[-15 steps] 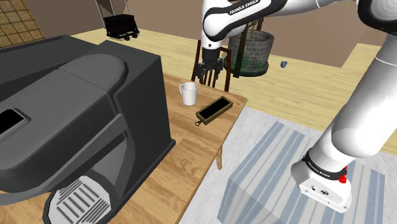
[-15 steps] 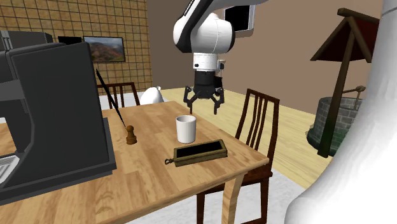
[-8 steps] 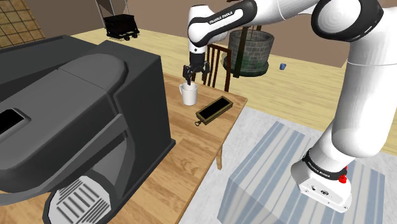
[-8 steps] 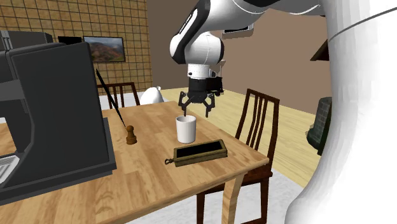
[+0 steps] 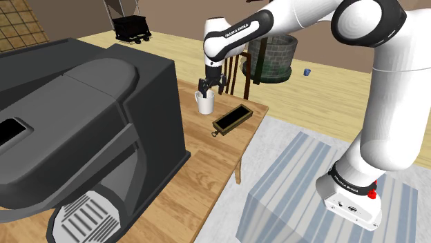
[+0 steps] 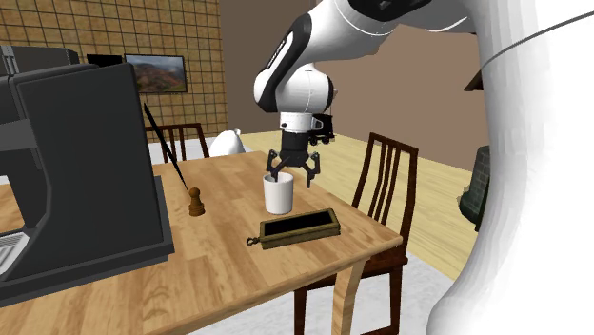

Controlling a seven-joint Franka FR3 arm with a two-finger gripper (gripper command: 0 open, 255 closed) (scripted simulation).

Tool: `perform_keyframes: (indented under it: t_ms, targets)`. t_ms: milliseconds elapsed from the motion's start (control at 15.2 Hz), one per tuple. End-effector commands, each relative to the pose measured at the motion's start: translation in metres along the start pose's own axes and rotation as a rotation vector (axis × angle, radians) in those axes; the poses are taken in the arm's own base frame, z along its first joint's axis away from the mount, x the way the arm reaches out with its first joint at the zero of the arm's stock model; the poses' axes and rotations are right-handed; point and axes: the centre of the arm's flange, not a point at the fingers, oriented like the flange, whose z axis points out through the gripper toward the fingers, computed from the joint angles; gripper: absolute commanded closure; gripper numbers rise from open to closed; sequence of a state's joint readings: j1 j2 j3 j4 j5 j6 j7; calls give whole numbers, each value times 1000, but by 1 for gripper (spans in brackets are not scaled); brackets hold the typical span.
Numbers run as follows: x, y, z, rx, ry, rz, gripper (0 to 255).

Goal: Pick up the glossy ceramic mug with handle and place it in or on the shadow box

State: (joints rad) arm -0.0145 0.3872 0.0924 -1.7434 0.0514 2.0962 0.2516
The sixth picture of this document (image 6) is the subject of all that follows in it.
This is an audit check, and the black coffee machine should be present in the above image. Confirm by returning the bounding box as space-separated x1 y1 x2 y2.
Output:
0 45 176 308

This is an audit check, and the dark green basket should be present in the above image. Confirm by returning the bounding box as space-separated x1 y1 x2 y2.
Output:
457 144 491 231

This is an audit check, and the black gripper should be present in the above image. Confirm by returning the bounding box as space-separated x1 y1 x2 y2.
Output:
266 130 323 189

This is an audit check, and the wooden table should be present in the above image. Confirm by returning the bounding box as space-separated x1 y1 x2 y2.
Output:
0 148 405 335

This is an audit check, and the white cup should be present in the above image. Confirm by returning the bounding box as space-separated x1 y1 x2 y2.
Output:
263 171 295 216

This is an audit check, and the brown wooden pawn figure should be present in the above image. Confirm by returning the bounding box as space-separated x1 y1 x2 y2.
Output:
188 187 207 218

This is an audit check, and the dark wooden chair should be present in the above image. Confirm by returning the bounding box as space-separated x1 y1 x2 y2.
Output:
144 122 211 165
292 131 420 335

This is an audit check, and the brown wall shelf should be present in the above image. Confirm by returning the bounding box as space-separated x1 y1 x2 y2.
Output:
463 68 485 93

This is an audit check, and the landscape wall picture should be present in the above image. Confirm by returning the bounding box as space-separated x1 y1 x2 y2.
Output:
123 53 189 95

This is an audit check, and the olive rectangular tray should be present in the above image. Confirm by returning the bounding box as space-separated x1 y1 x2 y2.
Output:
246 207 342 251

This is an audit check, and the thin black stick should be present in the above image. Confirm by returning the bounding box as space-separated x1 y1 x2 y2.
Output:
142 102 190 192

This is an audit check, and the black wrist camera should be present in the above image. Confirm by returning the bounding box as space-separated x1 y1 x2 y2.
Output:
307 112 337 147

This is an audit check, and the white rounded pot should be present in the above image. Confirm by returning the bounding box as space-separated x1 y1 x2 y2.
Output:
208 128 248 158

